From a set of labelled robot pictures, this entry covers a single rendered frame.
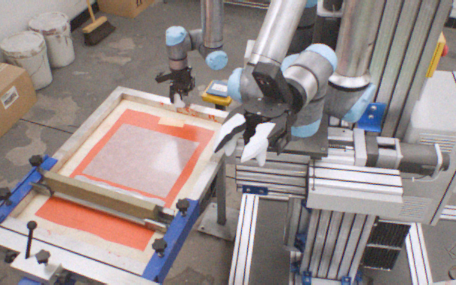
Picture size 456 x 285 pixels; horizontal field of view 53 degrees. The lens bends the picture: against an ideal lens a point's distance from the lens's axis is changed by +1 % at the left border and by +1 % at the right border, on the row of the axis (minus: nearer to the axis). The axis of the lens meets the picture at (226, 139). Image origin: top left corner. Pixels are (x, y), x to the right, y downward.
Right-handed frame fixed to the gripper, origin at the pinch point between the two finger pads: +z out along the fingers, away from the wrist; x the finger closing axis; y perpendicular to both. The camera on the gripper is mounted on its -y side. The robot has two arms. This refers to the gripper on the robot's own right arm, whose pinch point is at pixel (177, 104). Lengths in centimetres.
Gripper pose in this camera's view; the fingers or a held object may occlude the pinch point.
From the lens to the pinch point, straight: 194.5
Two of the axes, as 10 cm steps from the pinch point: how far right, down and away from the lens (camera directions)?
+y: 9.4, 2.4, -2.6
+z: 0.0, 7.4, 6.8
